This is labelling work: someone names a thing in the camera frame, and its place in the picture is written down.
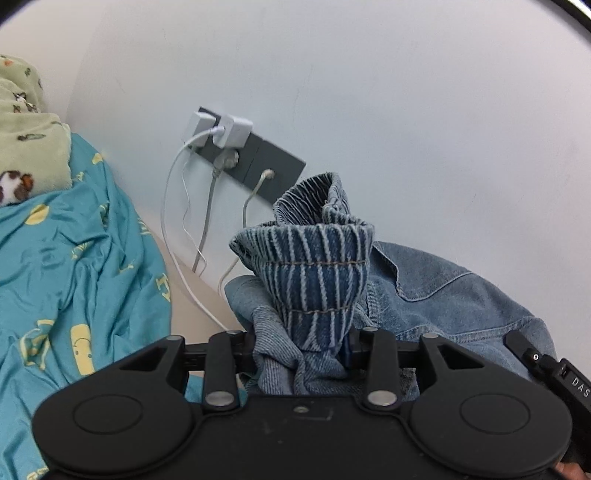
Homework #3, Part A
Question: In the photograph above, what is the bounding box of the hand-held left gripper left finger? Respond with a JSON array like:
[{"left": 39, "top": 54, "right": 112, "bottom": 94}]
[{"left": 117, "top": 330, "right": 256, "bottom": 413}]

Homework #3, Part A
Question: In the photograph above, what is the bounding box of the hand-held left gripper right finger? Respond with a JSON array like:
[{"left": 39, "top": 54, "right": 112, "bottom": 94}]
[{"left": 344, "top": 327, "right": 488, "bottom": 411}]

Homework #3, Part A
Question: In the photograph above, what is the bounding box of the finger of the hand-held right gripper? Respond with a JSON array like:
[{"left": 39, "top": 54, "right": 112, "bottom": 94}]
[{"left": 504, "top": 330, "right": 557, "bottom": 380}]

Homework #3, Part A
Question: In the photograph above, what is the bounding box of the light blue denim jacket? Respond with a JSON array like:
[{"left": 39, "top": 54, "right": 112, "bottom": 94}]
[{"left": 224, "top": 240, "right": 558, "bottom": 402}]

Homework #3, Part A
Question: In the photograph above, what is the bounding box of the striped denim garment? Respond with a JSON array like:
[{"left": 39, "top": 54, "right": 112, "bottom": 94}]
[{"left": 229, "top": 172, "right": 376, "bottom": 398}]

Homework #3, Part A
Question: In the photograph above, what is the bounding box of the beige mattress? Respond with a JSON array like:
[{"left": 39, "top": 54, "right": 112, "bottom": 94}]
[{"left": 139, "top": 217, "right": 232, "bottom": 337}]

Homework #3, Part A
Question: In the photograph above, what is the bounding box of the teal printed bed sheet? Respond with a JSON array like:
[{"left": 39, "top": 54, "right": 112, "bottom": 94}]
[{"left": 0, "top": 133, "right": 252, "bottom": 480}]

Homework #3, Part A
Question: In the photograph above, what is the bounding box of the grey power plug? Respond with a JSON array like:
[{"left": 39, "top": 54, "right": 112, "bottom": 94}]
[{"left": 212, "top": 148, "right": 240, "bottom": 179}]

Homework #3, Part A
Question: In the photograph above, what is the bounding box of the white charger adapter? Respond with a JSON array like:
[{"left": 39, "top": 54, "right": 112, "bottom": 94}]
[
  {"left": 186, "top": 112, "right": 219, "bottom": 145},
  {"left": 211, "top": 114, "right": 254, "bottom": 150}
]

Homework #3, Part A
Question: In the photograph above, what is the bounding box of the green printed fleece blanket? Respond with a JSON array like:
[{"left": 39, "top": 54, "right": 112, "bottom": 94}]
[{"left": 0, "top": 54, "right": 73, "bottom": 207}]

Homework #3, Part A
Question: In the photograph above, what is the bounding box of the grey power cable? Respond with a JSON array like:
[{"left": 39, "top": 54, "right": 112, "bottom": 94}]
[{"left": 192, "top": 172, "right": 219, "bottom": 274}]

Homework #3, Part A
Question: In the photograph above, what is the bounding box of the white plug with cable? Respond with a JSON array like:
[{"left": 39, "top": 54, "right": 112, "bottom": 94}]
[{"left": 218, "top": 168, "right": 276, "bottom": 297}]

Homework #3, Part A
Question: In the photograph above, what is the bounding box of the thin white cable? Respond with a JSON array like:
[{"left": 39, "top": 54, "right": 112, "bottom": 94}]
[{"left": 181, "top": 150, "right": 205, "bottom": 261}]

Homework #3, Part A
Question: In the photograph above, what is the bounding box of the white charger cable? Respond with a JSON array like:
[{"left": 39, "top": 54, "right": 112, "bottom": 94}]
[{"left": 161, "top": 127, "right": 232, "bottom": 333}]

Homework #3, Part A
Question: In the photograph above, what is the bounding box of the grey wall socket panel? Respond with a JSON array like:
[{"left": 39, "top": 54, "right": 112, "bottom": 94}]
[{"left": 191, "top": 107, "right": 307, "bottom": 203}]

